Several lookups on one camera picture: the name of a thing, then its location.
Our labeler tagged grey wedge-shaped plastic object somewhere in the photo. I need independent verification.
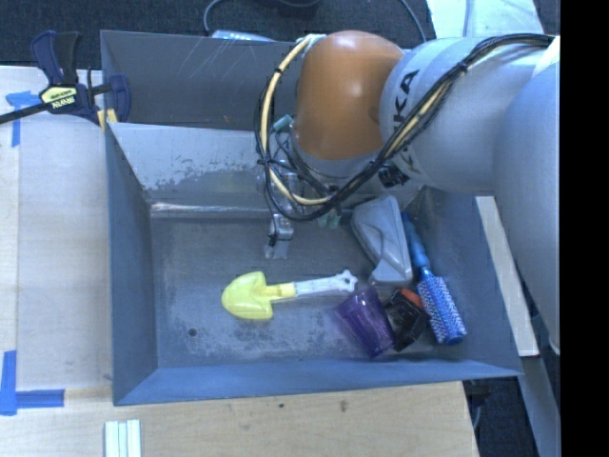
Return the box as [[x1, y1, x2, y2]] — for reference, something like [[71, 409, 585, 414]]
[[350, 194, 415, 291]]

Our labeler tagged grey metal bin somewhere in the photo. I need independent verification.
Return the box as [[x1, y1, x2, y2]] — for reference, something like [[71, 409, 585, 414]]
[[98, 30, 525, 407]]

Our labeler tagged purple plastic cup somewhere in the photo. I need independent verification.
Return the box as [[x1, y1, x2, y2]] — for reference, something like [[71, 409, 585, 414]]
[[332, 287, 397, 359]]

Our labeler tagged black and orange box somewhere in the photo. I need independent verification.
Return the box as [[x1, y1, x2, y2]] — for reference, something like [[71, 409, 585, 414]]
[[383, 287, 429, 353]]

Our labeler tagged blue round hairbrush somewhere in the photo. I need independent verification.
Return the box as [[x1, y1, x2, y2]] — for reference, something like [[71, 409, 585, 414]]
[[400, 210, 469, 347]]

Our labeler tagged yellow toy shovel white handle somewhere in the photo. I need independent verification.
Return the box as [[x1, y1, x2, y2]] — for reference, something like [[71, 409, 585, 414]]
[[220, 268, 359, 323]]

